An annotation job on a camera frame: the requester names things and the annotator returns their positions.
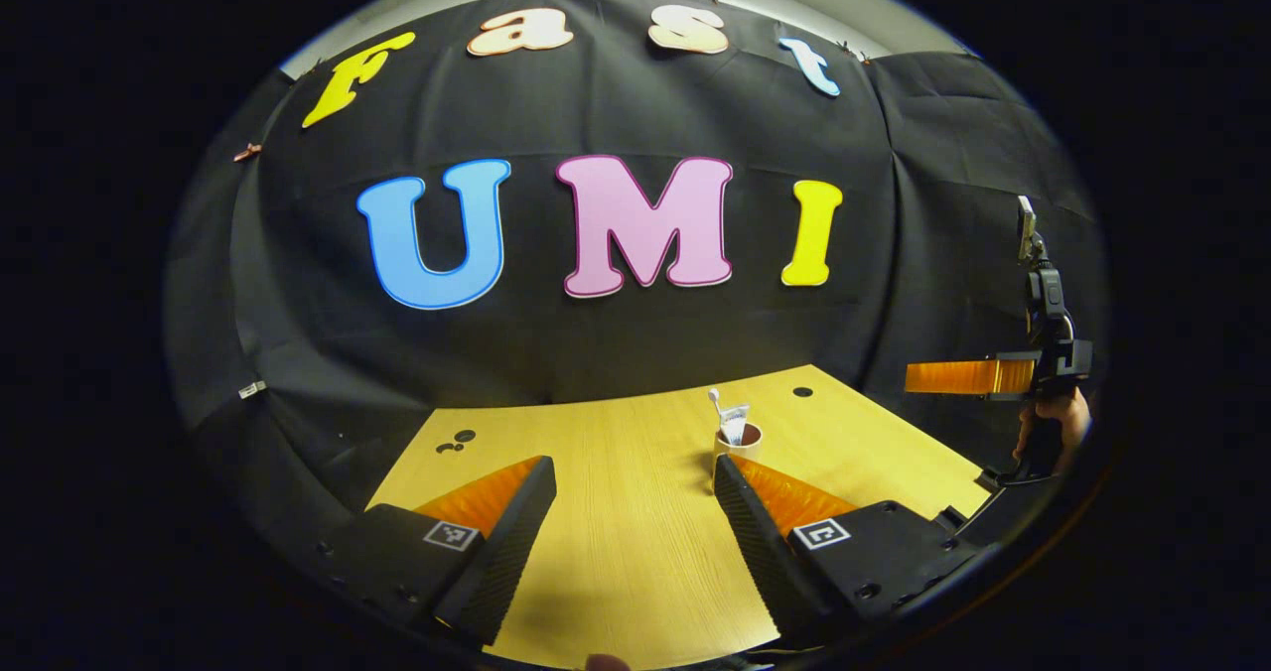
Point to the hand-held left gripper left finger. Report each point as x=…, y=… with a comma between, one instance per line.
x=516, y=552

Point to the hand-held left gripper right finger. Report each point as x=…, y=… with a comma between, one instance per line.
x=760, y=562

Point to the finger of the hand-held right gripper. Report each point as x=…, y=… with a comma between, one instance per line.
x=963, y=376

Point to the cream cup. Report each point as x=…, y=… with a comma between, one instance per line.
x=745, y=448

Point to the white toothpaste tube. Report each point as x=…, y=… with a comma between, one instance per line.
x=735, y=418

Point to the white toothbrush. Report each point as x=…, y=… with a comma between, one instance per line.
x=715, y=400

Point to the wooden desktop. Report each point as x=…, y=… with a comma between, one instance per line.
x=635, y=512

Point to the black backdrop cloth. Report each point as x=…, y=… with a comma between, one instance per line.
x=645, y=343

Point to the small silver cloth clip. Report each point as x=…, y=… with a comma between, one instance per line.
x=252, y=389

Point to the small copper cloth clip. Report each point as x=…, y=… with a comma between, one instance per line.
x=248, y=152

